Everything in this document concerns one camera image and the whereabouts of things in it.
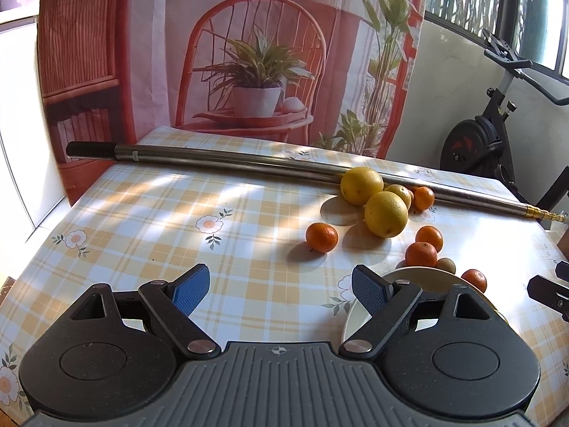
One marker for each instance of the brown wooden board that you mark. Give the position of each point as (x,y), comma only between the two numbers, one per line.
(565,236)

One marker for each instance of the white cabinet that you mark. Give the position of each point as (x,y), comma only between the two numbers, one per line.
(22,120)

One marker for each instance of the printed room scene backdrop cloth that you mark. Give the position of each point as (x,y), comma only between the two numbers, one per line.
(178,31)

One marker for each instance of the cream round bowl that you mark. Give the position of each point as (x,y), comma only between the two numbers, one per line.
(426,281)

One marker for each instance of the small greenish brown fruit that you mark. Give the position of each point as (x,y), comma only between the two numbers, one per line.
(446,265)

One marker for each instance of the large yellow lemon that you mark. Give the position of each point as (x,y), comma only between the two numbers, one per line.
(386,214)
(361,184)

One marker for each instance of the small tan round fruit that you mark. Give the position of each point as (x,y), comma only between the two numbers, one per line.
(400,191)

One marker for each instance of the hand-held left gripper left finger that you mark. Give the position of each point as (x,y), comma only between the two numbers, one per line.
(191,289)

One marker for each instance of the long steel pole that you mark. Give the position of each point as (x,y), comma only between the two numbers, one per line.
(222,160)

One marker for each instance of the black exercise bike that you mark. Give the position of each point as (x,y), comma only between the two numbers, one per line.
(471,142)

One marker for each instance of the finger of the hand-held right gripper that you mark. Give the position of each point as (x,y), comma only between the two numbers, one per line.
(563,269)
(549,292)

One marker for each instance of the orange mandarin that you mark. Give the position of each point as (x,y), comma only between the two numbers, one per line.
(421,254)
(411,196)
(322,237)
(474,279)
(429,236)
(423,198)

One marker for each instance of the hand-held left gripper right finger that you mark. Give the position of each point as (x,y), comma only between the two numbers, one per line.
(366,287)

